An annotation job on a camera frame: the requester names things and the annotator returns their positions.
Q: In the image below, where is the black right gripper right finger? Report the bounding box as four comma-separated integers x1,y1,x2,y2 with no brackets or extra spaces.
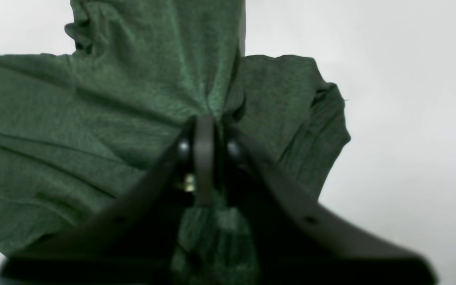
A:
222,115,437,285

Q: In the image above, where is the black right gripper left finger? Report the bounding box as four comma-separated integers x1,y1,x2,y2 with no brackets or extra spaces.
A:
0,117,197,285

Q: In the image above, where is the dark green long-sleeve shirt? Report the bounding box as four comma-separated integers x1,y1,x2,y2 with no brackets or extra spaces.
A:
0,0,351,285

